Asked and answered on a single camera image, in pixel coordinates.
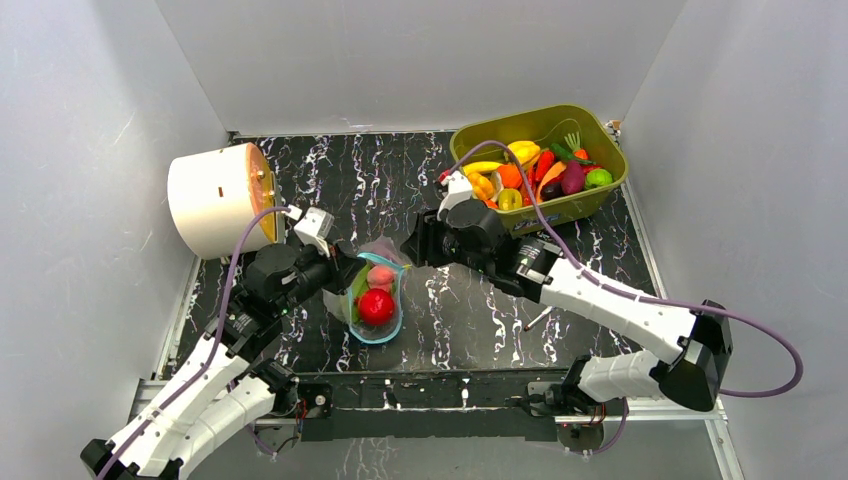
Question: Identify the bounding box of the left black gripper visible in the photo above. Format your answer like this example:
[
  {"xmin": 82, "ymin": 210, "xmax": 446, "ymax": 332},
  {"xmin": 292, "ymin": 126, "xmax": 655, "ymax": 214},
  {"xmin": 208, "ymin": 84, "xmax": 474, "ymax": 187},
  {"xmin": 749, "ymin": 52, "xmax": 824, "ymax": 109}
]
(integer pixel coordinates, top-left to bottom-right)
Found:
[{"xmin": 276, "ymin": 237, "xmax": 367, "ymax": 316}]

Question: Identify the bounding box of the green toy leaf vegetable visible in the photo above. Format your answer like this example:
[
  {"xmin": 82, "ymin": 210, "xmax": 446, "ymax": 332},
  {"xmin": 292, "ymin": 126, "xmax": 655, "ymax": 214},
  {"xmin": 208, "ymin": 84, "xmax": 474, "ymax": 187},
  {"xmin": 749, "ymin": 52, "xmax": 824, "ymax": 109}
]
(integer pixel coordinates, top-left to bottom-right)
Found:
[{"xmin": 347, "ymin": 263, "xmax": 371, "ymax": 323}]

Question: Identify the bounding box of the pink toy peach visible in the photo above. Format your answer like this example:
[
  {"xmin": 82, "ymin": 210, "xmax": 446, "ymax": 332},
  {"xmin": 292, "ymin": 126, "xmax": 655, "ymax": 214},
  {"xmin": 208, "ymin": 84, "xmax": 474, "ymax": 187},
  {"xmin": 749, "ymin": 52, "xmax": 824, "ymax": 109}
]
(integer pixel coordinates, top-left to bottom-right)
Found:
[{"xmin": 366, "ymin": 265, "xmax": 397, "ymax": 293}]

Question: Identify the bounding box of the clear zip top bag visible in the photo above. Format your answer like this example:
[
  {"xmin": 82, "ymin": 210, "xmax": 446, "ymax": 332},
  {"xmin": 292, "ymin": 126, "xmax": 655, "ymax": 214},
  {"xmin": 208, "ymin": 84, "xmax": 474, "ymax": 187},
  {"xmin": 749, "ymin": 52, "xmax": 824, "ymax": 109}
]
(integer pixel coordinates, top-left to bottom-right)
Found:
[{"xmin": 323, "ymin": 236, "xmax": 411, "ymax": 345}]

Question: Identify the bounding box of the red toy apple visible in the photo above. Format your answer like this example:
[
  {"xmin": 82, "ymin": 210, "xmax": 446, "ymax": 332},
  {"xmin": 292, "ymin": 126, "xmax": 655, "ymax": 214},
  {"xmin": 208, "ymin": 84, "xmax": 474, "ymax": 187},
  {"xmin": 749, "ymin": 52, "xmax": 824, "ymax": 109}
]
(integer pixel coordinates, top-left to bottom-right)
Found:
[{"xmin": 357, "ymin": 289, "xmax": 396, "ymax": 326}]

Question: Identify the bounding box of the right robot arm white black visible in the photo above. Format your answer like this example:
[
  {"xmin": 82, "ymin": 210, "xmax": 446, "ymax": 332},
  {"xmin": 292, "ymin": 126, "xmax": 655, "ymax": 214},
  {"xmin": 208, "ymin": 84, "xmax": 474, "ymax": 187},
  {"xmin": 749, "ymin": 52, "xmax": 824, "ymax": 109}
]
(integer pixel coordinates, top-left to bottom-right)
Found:
[{"xmin": 401, "ymin": 200, "xmax": 732, "ymax": 414}]

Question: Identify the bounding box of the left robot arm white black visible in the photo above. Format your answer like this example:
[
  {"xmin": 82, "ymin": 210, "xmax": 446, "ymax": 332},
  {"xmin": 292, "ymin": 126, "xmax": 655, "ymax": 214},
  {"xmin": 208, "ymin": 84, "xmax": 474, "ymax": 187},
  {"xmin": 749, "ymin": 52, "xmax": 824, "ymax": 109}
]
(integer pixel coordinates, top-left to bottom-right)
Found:
[{"xmin": 80, "ymin": 244, "xmax": 366, "ymax": 479}]

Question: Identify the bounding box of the yellow toy banana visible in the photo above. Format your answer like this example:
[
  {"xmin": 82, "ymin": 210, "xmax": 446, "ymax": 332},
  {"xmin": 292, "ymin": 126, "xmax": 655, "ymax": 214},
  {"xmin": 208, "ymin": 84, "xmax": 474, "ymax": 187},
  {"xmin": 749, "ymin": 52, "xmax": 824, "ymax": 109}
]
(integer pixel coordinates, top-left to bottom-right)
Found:
[{"xmin": 461, "ymin": 161, "xmax": 503, "ymax": 176}]

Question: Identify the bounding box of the orange toy tangerine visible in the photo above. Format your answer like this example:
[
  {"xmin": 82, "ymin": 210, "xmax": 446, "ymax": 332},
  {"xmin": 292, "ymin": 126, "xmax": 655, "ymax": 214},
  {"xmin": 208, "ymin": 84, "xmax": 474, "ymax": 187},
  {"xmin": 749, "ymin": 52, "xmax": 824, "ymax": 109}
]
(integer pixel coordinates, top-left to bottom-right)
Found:
[{"xmin": 496, "ymin": 164, "xmax": 523, "ymax": 190}]

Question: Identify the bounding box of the dark purple toy eggplant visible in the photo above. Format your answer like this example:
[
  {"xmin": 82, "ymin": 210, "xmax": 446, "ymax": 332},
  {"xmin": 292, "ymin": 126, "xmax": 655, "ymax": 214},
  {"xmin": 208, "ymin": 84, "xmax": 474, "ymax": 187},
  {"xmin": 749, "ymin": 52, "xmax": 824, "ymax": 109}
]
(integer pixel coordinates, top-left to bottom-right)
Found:
[{"xmin": 539, "ymin": 179, "xmax": 564, "ymax": 202}]

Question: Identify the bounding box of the yellow toy bell pepper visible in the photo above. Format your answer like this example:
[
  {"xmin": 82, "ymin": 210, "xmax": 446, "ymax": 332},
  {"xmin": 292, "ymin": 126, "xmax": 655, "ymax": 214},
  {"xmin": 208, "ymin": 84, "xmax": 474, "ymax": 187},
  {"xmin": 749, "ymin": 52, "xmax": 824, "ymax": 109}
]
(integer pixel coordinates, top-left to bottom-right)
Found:
[{"xmin": 507, "ymin": 140, "xmax": 542, "ymax": 168}]

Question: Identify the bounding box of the red white marker pen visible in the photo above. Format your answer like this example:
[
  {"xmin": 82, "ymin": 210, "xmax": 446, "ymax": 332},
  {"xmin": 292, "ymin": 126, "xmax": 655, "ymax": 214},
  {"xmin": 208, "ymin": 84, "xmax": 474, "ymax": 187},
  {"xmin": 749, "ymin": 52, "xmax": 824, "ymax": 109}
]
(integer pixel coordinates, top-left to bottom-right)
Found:
[{"xmin": 523, "ymin": 307, "xmax": 553, "ymax": 332}]

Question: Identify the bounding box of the red toy chili pepper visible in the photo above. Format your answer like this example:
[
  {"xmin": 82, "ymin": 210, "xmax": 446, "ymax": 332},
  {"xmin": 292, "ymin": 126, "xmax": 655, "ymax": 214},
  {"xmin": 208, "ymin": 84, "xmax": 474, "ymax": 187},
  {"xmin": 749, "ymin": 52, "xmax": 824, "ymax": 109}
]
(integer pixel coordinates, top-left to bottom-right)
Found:
[{"xmin": 533, "ymin": 149, "xmax": 557, "ymax": 184}]

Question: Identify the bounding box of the olive green plastic bin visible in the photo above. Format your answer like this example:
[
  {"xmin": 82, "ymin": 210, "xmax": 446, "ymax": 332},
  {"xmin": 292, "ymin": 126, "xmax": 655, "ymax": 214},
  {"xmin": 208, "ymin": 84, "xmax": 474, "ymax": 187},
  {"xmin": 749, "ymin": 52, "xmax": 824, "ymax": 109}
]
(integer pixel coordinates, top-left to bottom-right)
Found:
[{"xmin": 450, "ymin": 104, "xmax": 629, "ymax": 236}]

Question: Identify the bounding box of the lime green toy fruit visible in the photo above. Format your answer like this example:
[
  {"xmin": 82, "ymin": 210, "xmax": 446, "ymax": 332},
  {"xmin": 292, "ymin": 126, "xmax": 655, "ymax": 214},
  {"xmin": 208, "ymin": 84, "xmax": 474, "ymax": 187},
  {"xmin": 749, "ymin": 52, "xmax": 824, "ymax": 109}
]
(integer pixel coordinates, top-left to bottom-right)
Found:
[{"xmin": 584, "ymin": 168, "xmax": 614, "ymax": 190}]

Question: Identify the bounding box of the orange toy carrot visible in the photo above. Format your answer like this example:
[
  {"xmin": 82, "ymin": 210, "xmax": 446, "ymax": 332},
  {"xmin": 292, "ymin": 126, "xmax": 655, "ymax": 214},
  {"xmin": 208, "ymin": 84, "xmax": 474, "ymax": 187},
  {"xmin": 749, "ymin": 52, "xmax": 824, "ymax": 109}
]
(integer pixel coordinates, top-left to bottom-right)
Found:
[{"xmin": 564, "ymin": 131, "xmax": 591, "ymax": 165}]

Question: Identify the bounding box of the white cylindrical appliance orange lid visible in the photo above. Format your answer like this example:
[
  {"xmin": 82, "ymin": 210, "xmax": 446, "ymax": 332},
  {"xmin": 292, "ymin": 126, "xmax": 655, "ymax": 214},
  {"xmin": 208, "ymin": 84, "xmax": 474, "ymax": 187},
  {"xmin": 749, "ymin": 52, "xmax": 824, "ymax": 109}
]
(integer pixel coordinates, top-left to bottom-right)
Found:
[{"xmin": 166, "ymin": 143, "xmax": 281, "ymax": 260}]

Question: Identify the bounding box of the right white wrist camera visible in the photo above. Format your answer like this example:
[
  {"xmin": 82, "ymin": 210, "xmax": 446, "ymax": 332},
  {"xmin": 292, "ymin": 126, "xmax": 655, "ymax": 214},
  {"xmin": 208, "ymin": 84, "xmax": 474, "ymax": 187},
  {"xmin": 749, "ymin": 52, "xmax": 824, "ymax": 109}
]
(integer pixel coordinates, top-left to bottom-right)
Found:
[{"xmin": 437, "ymin": 169, "xmax": 474, "ymax": 220}]

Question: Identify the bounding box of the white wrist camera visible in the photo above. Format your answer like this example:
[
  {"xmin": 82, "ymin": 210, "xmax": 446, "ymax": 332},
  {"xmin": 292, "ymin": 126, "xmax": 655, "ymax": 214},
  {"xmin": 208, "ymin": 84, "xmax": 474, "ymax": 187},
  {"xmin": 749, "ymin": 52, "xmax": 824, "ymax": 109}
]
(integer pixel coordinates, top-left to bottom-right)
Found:
[
  {"xmin": 437, "ymin": 169, "xmax": 474, "ymax": 220},
  {"xmin": 293, "ymin": 207, "xmax": 335, "ymax": 257}
]

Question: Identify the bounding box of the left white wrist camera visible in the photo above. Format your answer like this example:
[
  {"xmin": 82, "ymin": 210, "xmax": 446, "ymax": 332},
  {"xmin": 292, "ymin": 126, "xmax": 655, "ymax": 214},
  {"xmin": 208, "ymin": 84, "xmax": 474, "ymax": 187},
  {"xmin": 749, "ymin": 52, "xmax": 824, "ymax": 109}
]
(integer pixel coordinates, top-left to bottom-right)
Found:
[{"xmin": 293, "ymin": 207, "xmax": 335, "ymax": 257}]

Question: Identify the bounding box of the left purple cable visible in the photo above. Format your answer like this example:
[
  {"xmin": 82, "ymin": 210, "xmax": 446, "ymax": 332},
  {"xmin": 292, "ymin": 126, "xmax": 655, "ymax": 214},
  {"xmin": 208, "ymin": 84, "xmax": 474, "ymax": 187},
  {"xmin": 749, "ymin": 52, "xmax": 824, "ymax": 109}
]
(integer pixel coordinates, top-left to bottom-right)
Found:
[{"xmin": 95, "ymin": 205, "xmax": 303, "ymax": 480}]

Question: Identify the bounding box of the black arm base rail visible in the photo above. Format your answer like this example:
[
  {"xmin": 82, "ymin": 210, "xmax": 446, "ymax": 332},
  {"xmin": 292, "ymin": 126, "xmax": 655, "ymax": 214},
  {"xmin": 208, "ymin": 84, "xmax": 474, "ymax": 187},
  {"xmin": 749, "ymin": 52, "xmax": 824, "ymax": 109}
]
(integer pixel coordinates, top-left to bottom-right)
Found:
[{"xmin": 291, "ymin": 370, "xmax": 624, "ymax": 444}]

